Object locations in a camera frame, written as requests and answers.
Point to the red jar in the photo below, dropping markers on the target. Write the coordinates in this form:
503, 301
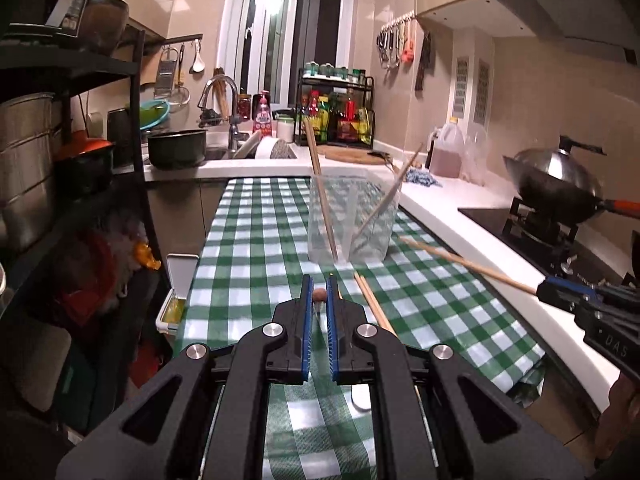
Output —
244, 107

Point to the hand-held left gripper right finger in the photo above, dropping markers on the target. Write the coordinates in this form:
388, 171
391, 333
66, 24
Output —
334, 330

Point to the kitchen window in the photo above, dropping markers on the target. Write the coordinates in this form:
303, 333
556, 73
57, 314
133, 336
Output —
280, 35

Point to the black pot with orange lid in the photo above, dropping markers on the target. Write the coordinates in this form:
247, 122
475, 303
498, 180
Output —
85, 160

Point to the black gas stove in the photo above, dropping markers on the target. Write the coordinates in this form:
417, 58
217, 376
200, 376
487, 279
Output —
540, 230

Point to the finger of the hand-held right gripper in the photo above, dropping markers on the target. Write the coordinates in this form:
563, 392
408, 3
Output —
575, 286
570, 302

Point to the white perforated colander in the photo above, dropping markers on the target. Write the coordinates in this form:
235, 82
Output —
279, 150

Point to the green plastic basin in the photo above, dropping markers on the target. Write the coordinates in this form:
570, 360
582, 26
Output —
152, 112

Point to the range hood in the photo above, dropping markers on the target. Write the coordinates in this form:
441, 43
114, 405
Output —
575, 0

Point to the hanging metal grater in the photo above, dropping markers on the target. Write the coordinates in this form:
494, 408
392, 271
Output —
164, 72

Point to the black cooking pot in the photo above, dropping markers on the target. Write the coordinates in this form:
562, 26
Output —
177, 149

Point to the yellow-labelled sauce bottle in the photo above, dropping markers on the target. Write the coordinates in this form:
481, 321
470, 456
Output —
324, 112

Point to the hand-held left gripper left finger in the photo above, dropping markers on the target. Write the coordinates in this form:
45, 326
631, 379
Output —
305, 330

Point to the white wall vent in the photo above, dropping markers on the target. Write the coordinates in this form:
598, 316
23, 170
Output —
461, 85
482, 90

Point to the round wooden cutting board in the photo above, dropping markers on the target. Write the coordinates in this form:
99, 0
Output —
350, 154

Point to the green checked tablecloth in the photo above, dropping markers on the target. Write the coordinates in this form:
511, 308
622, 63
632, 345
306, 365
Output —
260, 240

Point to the red-capped sauce bottle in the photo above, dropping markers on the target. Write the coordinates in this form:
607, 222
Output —
314, 106

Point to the row of green-lidded spice jars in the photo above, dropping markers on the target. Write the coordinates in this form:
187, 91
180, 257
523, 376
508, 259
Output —
332, 70

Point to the dark cylindrical canister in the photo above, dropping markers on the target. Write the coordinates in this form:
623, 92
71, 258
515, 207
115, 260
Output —
118, 132

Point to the hanging kitchen knife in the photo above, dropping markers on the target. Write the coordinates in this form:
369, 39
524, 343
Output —
424, 62

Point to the white jar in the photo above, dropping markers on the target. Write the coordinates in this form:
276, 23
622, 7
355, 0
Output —
285, 128

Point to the yellow-green bottle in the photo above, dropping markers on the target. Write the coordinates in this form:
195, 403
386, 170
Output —
364, 126

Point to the brown clay pot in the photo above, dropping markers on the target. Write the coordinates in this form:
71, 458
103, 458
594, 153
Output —
102, 22

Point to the clear plastic jug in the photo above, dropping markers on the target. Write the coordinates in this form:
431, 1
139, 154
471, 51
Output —
475, 155

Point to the white wall socket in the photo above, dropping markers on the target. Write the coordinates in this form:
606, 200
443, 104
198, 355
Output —
95, 123

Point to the yellow plastic object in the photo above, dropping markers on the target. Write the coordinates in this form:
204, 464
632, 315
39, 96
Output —
147, 255

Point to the white bin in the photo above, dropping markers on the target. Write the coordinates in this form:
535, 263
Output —
175, 290

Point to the row of hanging kitchen utensils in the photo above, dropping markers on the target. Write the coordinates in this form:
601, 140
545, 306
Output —
395, 45

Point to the red plastic bag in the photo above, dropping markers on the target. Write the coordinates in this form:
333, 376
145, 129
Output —
85, 280

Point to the chrome kitchen faucet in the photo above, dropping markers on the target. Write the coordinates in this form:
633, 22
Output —
234, 125

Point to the hanging mesh strainer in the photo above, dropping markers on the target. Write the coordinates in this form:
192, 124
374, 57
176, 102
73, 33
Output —
179, 93

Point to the black shelf rack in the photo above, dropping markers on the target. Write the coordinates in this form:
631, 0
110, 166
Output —
137, 110

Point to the pink detergent bottle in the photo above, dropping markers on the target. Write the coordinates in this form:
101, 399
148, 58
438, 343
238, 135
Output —
263, 115

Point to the person's right hand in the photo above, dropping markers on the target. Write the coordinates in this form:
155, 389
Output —
620, 410

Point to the hanging white ladle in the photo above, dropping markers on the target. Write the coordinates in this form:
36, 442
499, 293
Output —
197, 63

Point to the brown cooking oil jug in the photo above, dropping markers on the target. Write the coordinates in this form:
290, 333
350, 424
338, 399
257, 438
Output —
445, 152

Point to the white dish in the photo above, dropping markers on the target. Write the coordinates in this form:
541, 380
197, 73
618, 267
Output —
246, 148

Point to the black spice rack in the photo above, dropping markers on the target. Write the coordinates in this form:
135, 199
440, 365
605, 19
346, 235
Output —
336, 79

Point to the steel wok with lid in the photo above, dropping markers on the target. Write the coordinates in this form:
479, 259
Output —
555, 180

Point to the steel stockpot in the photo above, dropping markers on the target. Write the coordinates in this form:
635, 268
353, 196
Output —
25, 170

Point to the blue dish cloth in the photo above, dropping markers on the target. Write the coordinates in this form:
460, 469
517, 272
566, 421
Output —
420, 176

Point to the clear plastic utensil container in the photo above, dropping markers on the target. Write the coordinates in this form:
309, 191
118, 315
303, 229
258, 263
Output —
350, 195

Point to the red sauce bottle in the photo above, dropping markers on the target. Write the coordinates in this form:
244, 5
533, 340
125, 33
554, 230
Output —
348, 121

